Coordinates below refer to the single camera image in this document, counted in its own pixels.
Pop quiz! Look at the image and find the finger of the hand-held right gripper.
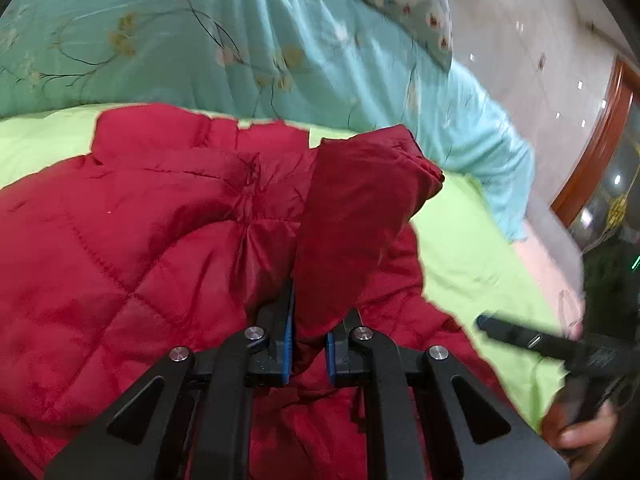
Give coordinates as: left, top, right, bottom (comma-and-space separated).
475, 314, 583, 364

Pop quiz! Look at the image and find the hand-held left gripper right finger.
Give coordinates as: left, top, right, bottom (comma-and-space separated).
325, 308, 571, 480

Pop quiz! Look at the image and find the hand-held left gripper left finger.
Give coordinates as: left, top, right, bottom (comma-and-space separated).
44, 277, 297, 480

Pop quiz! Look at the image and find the red quilted jacket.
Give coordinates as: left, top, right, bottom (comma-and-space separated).
0, 103, 543, 480

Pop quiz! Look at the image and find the person's right hand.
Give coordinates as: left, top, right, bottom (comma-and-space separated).
542, 400, 620, 467

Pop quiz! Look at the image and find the pink bed sheet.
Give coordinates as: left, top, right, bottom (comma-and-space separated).
515, 194, 587, 338

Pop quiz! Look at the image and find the light green bed sheet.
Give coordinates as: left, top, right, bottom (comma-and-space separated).
0, 104, 576, 434

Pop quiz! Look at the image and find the glass door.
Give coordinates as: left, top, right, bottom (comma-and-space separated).
570, 102, 640, 253

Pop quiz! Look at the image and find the teal floral quilt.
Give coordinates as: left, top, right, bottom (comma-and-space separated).
0, 0, 537, 244

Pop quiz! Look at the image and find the wooden door frame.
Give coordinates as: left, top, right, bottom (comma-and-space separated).
550, 57, 640, 227

